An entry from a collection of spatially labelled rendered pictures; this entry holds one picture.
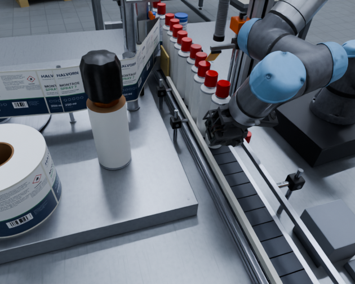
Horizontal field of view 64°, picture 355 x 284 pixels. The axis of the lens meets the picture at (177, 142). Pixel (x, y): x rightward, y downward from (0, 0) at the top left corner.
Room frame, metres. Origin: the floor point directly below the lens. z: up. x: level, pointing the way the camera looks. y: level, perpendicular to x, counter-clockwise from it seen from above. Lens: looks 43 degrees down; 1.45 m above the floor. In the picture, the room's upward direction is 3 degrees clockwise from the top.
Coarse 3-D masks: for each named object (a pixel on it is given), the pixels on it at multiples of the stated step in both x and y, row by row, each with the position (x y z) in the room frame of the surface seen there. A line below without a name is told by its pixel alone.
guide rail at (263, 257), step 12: (168, 84) 0.88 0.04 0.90; (180, 108) 0.75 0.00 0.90; (192, 120) 0.67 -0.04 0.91; (204, 144) 0.56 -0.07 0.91; (216, 168) 0.48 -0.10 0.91; (228, 192) 0.41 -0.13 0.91; (240, 216) 0.34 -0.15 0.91; (252, 240) 0.29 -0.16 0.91; (264, 252) 0.26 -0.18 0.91; (264, 264) 0.24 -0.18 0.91; (276, 276) 0.22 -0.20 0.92
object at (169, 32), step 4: (172, 20) 0.99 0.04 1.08; (176, 20) 0.99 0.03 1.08; (172, 24) 0.98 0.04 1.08; (172, 28) 0.98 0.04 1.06; (168, 32) 0.99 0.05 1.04; (168, 36) 0.98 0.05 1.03; (168, 40) 0.98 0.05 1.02; (168, 44) 0.98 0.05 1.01; (168, 48) 0.98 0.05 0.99; (168, 52) 0.98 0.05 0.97
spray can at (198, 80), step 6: (198, 66) 0.69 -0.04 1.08; (204, 66) 0.68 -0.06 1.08; (210, 66) 0.70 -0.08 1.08; (198, 72) 0.69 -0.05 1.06; (204, 72) 0.68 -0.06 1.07; (198, 78) 0.69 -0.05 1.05; (204, 78) 0.68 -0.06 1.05; (198, 84) 0.68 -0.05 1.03; (198, 90) 0.68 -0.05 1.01; (192, 96) 0.69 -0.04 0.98; (198, 96) 0.68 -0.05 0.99; (192, 102) 0.69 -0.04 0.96; (198, 102) 0.67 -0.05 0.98; (192, 108) 0.69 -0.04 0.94; (192, 114) 0.68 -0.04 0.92
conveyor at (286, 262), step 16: (224, 160) 0.54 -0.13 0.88; (224, 176) 0.48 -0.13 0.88; (240, 176) 0.49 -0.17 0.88; (240, 192) 0.43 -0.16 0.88; (256, 192) 0.44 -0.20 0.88; (256, 208) 0.39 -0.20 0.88; (240, 224) 0.34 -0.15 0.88; (256, 224) 0.35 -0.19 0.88; (272, 224) 0.35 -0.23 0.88; (272, 240) 0.31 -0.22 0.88; (256, 256) 0.27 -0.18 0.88; (272, 256) 0.27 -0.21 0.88; (288, 256) 0.28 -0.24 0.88; (288, 272) 0.24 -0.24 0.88; (304, 272) 0.25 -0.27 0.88
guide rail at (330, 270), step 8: (248, 152) 0.50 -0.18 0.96; (256, 160) 0.47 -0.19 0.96; (264, 168) 0.44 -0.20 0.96; (264, 176) 0.42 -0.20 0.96; (272, 184) 0.40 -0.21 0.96; (280, 192) 0.38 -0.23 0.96; (280, 200) 0.36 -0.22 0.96; (288, 208) 0.34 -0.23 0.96; (296, 216) 0.32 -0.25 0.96; (296, 224) 0.31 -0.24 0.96; (304, 232) 0.29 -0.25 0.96; (312, 240) 0.27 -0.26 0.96; (312, 248) 0.26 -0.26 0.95; (320, 248) 0.25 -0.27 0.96; (320, 256) 0.24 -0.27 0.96; (328, 264) 0.23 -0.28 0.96; (328, 272) 0.22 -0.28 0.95; (336, 272) 0.21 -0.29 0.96; (336, 280) 0.20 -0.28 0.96
